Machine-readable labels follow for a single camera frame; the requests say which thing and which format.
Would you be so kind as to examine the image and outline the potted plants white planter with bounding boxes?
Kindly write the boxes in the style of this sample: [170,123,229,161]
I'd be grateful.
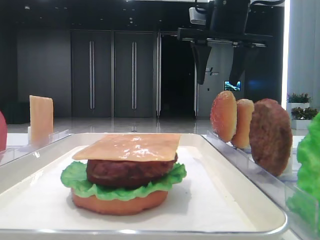
[286,92,319,130]

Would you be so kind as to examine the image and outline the upright orange cheese slice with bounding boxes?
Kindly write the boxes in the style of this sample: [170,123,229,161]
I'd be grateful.
[29,95,54,145]

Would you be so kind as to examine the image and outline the brown meat patty in burger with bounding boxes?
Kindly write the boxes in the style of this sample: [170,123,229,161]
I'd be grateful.
[86,155,178,188]

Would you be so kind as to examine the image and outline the sesame top bun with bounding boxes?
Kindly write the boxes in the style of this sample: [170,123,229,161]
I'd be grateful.
[210,90,237,143]

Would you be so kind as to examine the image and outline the upright brown meat patty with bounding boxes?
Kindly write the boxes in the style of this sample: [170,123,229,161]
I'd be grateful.
[249,98,293,177]

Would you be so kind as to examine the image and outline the bottom burger bun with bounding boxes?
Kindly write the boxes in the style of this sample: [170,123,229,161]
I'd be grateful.
[71,189,169,216]

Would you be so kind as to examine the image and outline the green lettuce leaf in burger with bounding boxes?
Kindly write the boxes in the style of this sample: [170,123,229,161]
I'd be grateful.
[60,161,187,201]

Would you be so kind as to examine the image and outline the left clear acrylic rack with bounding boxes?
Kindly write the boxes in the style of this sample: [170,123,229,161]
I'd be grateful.
[0,129,71,166]

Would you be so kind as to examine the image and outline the clear acrylic rack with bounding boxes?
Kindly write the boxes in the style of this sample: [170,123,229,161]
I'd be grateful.
[0,129,71,166]
[203,131,320,240]

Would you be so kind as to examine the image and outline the red tomato slice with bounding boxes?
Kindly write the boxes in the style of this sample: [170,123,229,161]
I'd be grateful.
[0,111,8,152]

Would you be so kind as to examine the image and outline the right clear acrylic rack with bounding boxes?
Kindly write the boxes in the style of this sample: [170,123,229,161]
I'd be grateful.
[203,131,320,240]

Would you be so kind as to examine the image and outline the dark double doors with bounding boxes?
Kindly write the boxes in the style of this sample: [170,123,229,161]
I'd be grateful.
[71,30,157,118]

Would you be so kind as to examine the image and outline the white rectangular metal tray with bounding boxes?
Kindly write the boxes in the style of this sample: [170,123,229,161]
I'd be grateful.
[0,133,288,240]

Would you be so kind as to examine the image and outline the upright green lettuce leaf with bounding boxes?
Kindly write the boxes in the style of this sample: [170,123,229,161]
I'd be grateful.
[287,115,320,230]

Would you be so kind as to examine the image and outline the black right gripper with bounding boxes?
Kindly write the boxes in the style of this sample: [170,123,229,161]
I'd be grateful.
[177,0,272,85]

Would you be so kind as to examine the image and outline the small wall screen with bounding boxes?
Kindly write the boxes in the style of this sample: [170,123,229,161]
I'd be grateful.
[224,81,241,92]

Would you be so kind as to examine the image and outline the orange cheese slice on burger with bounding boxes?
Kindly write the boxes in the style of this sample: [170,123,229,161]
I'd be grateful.
[72,133,181,162]

